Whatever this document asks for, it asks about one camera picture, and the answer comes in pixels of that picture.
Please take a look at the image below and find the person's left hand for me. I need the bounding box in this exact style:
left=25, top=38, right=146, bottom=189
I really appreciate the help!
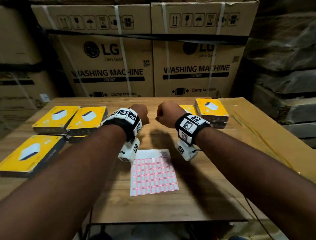
left=129, top=104, right=150, bottom=126

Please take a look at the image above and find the person's right hand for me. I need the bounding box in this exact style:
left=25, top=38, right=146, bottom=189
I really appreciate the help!
left=155, top=101, right=187, bottom=129

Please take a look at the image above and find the sheet of red-bordered labels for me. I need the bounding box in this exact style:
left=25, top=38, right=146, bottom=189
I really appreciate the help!
left=130, top=149, right=179, bottom=197

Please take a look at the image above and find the group of yellow boxes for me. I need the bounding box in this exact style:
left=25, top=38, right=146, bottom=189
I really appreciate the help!
left=0, top=105, right=109, bottom=178

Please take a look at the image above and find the person's left forearm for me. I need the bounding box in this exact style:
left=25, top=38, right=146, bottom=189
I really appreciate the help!
left=0, top=124, right=127, bottom=240

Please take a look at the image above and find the person's right forearm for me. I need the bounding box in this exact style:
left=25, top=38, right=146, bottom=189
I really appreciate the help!
left=195, top=127, right=316, bottom=240

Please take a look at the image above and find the black wristband with marker tags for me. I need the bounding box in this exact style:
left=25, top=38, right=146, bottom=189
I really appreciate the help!
left=101, top=108, right=143, bottom=143
left=174, top=113, right=211, bottom=146

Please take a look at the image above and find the stack of large printed cartons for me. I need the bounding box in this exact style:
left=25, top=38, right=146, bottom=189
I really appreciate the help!
left=0, top=0, right=260, bottom=139

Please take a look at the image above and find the flat brown cardboard sheet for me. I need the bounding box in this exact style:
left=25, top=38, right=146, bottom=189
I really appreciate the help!
left=220, top=97, right=316, bottom=183

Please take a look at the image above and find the plastic wrapped cardboard stack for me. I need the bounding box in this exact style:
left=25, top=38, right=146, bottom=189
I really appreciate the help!
left=231, top=0, right=316, bottom=149

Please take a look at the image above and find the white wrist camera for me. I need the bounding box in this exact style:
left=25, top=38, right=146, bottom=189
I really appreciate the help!
left=176, top=139, right=198, bottom=162
left=118, top=137, right=141, bottom=163

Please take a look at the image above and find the black metal table frame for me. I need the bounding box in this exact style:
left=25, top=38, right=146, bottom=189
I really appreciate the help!
left=83, top=220, right=247, bottom=240

